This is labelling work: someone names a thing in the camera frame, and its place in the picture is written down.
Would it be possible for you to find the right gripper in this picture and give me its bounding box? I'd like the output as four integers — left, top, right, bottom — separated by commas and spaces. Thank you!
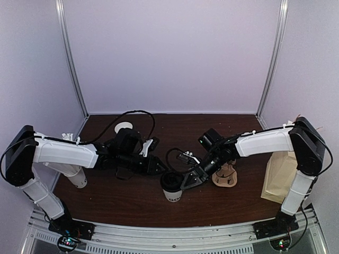
181, 149, 225, 190

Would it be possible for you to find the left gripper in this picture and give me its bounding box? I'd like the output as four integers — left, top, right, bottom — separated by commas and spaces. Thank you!
118, 151, 168, 176

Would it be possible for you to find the black plastic cup lid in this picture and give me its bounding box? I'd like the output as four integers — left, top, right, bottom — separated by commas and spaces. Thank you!
160, 171, 184, 192

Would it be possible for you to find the white paper cup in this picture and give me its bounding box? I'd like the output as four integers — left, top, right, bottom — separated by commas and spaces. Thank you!
114, 122, 133, 133
160, 170, 185, 203

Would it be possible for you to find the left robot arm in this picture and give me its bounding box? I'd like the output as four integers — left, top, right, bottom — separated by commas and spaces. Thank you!
1, 122, 167, 235

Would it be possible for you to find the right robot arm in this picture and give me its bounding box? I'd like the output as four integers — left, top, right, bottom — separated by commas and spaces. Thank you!
181, 117, 327, 234

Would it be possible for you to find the cardboard cup carrier tray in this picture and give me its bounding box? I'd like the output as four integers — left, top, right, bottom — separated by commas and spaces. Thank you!
212, 160, 237, 188

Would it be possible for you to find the white cup holding straws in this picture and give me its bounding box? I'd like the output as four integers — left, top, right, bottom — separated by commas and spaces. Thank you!
64, 166, 87, 188

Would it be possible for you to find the brown paper bag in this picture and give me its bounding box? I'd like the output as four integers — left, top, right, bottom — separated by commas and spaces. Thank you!
261, 151, 297, 204

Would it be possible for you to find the paper wrapped straws bundle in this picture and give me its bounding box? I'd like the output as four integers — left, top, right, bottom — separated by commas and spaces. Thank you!
61, 133, 81, 144

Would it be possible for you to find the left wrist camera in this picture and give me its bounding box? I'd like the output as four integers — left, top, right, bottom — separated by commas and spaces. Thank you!
139, 137, 159, 158

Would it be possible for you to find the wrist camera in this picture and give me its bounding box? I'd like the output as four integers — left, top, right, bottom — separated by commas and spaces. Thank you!
139, 137, 159, 158
176, 151, 200, 165

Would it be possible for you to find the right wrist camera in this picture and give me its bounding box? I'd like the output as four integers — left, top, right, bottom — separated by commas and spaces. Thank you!
176, 151, 200, 165

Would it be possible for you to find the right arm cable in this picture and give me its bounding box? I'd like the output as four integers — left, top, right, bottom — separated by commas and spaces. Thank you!
165, 147, 191, 173

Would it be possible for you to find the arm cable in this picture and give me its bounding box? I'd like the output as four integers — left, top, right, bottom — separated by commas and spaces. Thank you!
165, 147, 191, 173
0, 110, 156, 180

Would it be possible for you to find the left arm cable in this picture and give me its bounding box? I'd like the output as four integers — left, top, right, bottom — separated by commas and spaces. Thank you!
0, 110, 156, 180

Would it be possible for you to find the aluminium front rail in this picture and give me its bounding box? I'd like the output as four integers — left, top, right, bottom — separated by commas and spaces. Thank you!
19, 216, 329, 253

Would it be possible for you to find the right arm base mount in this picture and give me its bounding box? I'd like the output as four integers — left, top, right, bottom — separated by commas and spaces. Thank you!
253, 217, 299, 252

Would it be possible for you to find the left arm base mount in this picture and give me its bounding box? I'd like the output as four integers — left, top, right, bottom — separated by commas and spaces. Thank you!
48, 219, 95, 252

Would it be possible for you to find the left aluminium frame post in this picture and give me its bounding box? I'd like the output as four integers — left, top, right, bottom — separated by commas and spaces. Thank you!
55, 0, 90, 117

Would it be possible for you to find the aluminium frame post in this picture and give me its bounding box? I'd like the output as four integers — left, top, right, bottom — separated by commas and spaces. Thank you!
256, 0, 289, 119
55, 0, 90, 117

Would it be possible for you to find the right aluminium frame post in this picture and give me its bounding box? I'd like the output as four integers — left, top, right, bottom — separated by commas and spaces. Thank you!
256, 0, 289, 119

